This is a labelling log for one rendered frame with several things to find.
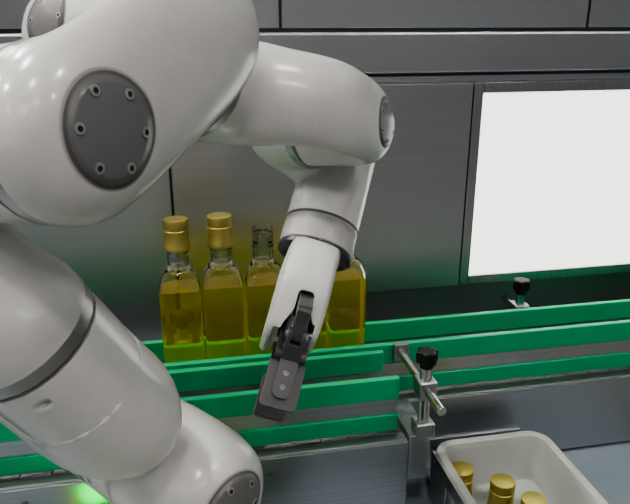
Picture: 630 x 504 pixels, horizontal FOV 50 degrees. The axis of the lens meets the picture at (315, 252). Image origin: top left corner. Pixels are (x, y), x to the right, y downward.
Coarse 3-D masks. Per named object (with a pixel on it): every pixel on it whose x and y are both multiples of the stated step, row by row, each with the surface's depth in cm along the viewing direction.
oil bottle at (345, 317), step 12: (360, 264) 95; (336, 276) 94; (348, 276) 94; (360, 276) 94; (336, 288) 94; (348, 288) 95; (360, 288) 95; (336, 300) 95; (348, 300) 95; (360, 300) 96; (336, 312) 96; (348, 312) 96; (360, 312) 96; (336, 324) 96; (348, 324) 96; (360, 324) 97; (336, 336) 97; (348, 336) 97; (360, 336) 98
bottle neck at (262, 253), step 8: (264, 224) 94; (256, 232) 91; (264, 232) 91; (272, 232) 93; (256, 240) 92; (264, 240) 92; (272, 240) 93; (256, 248) 92; (264, 248) 92; (272, 248) 93; (256, 256) 93; (264, 256) 92; (272, 256) 93
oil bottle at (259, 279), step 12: (252, 264) 93; (264, 264) 93; (276, 264) 93; (252, 276) 92; (264, 276) 92; (276, 276) 92; (252, 288) 92; (264, 288) 92; (252, 300) 93; (264, 300) 93; (252, 312) 93; (264, 312) 94; (252, 324) 94; (264, 324) 94; (252, 336) 94; (252, 348) 95
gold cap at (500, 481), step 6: (498, 474) 93; (504, 474) 93; (492, 480) 92; (498, 480) 92; (504, 480) 92; (510, 480) 92; (492, 486) 92; (498, 486) 91; (504, 486) 91; (510, 486) 91; (492, 492) 92; (498, 492) 91; (504, 492) 91; (510, 492) 91; (492, 498) 92; (498, 498) 91; (504, 498) 91; (510, 498) 91
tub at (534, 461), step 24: (528, 432) 98; (456, 456) 96; (480, 456) 97; (504, 456) 98; (528, 456) 98; (552, 456) 94; (456, 480) 88; (480, 480) 98; (528, 480) 99; (552, 480) 94; (576, 480) 89
